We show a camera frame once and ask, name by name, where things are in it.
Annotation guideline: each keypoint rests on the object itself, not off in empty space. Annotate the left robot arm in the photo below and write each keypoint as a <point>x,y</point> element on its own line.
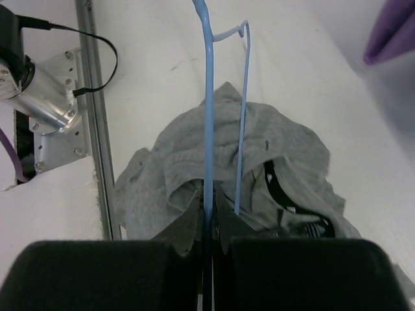
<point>27,87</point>

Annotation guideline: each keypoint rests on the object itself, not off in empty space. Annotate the light blue wire hanger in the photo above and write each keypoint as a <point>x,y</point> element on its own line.
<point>243,30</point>

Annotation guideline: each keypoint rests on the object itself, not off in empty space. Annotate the grey t shirt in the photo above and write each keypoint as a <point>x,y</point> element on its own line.
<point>277,166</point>

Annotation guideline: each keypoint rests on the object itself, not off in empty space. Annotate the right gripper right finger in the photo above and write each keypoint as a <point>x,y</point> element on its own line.
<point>253,271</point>

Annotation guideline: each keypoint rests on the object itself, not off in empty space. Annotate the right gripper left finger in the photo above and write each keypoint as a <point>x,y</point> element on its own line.
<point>157,274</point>

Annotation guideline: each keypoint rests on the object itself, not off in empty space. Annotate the purple t shirt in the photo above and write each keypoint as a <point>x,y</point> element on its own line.
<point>392,34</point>

